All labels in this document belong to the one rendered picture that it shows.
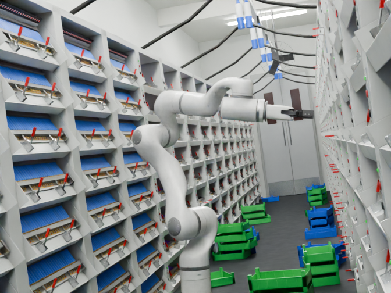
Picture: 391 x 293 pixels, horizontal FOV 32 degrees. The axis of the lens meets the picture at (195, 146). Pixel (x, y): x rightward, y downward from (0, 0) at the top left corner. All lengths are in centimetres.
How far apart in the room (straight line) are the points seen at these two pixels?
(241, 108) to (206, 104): 16
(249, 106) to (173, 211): 51
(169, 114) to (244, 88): 39
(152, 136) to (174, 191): 24
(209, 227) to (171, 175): 25
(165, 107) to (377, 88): 138
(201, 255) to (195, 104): 58
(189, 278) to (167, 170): 43
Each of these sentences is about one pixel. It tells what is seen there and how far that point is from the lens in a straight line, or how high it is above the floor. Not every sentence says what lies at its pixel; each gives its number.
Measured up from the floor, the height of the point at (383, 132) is 98.
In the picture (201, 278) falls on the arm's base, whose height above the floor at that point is 50.
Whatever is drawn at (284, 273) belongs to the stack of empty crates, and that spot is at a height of 28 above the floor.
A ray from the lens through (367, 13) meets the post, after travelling 149.
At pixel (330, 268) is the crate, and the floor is 11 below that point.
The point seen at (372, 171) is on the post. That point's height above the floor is 86.
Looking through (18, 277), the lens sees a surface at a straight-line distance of 245.
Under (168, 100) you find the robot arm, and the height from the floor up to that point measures 121.
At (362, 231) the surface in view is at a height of 58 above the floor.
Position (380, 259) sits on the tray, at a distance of 221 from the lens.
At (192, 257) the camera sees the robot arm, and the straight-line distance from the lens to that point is 268.
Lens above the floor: 100
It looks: level
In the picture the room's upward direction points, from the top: 8 degrees counter-clockwise
